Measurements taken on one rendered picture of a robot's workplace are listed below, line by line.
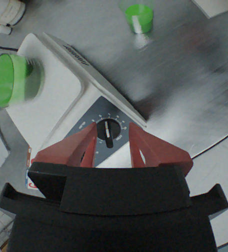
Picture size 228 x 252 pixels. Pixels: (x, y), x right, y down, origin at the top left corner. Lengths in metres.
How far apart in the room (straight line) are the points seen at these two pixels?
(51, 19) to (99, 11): 0.11
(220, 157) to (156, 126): 0.14
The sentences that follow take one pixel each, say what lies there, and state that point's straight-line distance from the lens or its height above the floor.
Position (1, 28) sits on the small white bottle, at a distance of 0.42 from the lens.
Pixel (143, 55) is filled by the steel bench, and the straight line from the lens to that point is 0.20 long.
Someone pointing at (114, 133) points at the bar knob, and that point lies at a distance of 0.16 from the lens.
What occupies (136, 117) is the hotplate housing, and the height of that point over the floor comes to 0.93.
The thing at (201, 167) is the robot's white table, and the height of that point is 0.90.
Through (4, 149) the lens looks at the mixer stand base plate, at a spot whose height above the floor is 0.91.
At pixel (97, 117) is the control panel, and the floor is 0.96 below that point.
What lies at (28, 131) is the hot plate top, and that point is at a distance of 0.19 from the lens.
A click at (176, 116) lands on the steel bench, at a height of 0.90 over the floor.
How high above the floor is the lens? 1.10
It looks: 68 degrees down
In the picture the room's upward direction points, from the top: 134 degrees counter-clockwise
